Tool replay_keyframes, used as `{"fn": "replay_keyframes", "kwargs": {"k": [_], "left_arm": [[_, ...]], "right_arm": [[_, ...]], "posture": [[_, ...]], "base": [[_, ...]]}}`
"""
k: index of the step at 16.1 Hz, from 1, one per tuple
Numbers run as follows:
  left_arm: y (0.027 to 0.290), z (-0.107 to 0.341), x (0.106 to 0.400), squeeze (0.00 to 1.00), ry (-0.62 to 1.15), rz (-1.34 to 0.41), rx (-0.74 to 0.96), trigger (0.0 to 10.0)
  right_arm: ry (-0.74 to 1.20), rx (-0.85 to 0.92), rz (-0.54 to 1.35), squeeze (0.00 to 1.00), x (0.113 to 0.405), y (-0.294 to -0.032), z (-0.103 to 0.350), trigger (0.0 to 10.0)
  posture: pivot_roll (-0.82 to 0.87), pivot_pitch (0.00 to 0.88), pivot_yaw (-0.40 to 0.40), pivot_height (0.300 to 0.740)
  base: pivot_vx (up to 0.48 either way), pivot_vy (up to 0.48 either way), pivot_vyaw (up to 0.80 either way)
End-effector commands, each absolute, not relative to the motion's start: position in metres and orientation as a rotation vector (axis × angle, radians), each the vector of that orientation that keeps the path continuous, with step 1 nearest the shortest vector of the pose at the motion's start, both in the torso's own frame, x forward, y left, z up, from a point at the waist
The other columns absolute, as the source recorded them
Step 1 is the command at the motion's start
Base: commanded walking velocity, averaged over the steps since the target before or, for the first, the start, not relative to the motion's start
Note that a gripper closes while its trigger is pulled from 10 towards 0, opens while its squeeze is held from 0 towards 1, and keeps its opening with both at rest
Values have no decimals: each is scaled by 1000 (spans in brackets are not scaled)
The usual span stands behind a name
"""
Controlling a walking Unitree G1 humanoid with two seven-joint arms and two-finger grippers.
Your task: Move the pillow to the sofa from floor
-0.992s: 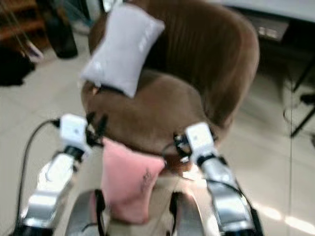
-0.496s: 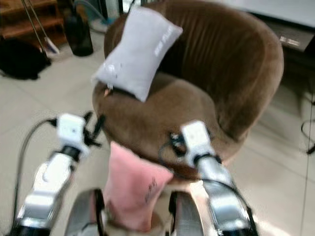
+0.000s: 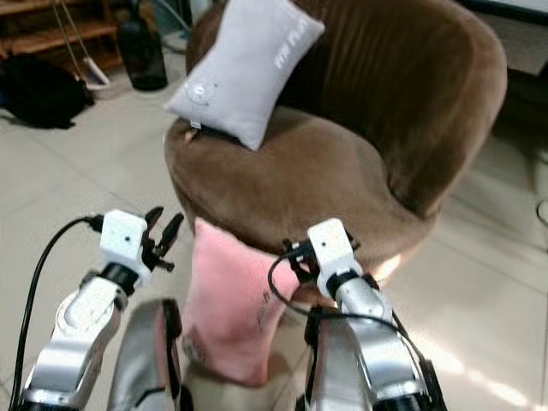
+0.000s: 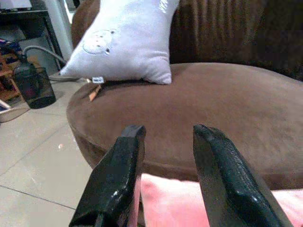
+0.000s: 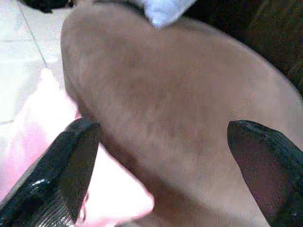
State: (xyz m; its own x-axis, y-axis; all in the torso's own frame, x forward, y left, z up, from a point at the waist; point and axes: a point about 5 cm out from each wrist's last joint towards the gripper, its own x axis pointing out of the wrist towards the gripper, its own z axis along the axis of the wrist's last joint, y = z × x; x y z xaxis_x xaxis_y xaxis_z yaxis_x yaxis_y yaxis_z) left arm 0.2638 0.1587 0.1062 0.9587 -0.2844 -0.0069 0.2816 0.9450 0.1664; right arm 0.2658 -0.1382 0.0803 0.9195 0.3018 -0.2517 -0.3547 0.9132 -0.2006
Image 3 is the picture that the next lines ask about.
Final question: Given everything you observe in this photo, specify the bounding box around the pink pillow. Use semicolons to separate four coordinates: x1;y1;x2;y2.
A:
183;217;299;387

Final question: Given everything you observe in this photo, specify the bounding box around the grey printed pillow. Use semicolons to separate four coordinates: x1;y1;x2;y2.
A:
164;0;326;152

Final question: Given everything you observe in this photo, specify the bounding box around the brown round velvet sofa chair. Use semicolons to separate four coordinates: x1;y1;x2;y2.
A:
164;0;509;299

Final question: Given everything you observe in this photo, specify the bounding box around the silver left robot leg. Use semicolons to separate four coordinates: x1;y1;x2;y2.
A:
110;297;191;411

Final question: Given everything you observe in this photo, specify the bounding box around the silver robot leg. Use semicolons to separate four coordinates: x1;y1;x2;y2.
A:
296;306;381;411
110;297;191;411

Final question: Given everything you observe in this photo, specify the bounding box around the silver right robot leg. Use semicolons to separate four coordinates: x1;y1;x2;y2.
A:
296;306;381;411

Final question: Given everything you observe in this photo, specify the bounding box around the white dustpan with sticks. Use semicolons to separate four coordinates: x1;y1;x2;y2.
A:
53;0;113;89

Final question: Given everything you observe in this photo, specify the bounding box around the black water jug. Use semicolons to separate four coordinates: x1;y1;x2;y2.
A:
117;12;170;92

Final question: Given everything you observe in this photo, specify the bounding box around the black bag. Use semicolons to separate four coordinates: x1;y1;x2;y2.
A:
0;55;96;130

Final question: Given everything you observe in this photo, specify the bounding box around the wooden shelf rack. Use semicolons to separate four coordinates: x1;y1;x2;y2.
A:
0;0;126;76

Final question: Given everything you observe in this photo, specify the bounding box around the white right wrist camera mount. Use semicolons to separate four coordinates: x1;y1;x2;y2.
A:
306;218;362;298

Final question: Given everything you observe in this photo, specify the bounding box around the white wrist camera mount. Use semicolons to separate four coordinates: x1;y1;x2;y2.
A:
98;210;152;274
306;218;362;298

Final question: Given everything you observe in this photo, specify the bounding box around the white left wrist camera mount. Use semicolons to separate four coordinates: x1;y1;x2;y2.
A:
98;210;152;274

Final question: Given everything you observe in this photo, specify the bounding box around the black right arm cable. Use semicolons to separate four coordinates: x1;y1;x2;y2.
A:
266;250;439;405

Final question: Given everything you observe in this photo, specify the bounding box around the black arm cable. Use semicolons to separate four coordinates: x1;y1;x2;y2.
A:
266;250;439;405
9;215;105;410

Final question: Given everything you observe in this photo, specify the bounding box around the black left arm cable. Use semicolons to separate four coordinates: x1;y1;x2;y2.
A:
9;215;105;410

